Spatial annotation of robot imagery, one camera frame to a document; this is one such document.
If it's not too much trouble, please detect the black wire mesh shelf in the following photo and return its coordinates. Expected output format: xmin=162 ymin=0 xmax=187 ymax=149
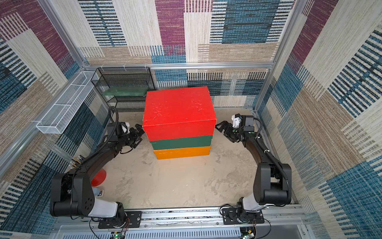
xmin=92 ymin=67 xmax=156 ymax=112

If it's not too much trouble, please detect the green plastic case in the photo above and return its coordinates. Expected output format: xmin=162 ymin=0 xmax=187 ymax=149
xmin=103 ymin=87 xmax=149 ymax=97

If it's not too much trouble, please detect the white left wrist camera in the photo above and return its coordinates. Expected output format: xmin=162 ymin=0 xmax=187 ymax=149
xmin=116 ymin=122 xmax=130 ymax=136

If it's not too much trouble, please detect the white wire mesh basket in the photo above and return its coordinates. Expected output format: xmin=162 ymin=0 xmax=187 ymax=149
xmin=36 ymin=71 xmax=94 ymax=134

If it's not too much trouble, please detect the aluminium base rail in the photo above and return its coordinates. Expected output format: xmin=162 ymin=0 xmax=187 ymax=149
xmin=49 ymin=206 xmax=302 ymax=239

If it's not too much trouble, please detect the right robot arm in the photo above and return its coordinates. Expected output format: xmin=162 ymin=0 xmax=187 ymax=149
xmin=215 ymin=114 xmax=292 ymax=224

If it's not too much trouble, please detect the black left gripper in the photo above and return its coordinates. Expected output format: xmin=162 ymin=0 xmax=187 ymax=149
xmin=119 ymin=124 xmax=149 ymax=148

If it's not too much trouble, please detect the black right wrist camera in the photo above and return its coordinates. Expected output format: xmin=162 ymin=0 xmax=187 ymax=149
xmin=231 ymin=114 xmax=255 ymax=132

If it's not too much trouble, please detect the grey blue stapler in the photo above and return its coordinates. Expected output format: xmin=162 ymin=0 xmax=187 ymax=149
xmin=92 ymin=187 xmax=104 ymax=198

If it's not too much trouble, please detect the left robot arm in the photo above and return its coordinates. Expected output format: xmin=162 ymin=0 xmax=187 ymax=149
xmin=50 ymin=106 xmax=145 ymax=221

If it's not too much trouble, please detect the red pencil cup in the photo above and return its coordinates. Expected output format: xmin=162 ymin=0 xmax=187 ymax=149
xmin=91 ymin=168 xmax=107 ymax=187

